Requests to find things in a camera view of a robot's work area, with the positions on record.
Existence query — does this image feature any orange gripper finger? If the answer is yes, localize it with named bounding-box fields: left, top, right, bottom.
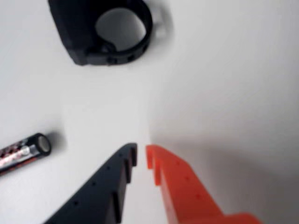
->
left=145, top=144, right=263, bottom=224

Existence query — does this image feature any dark navy gripper finger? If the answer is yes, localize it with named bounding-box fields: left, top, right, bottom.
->
left=43, top=142, right=138, bottom=224

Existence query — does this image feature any black AAA battery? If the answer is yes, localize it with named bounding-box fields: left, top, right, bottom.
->
left=0, top=133, right=52, bottom=176

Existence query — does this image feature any black ring-shaped clip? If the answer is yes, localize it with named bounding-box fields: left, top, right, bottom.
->
left=48, top=0, right=173, bottom=67

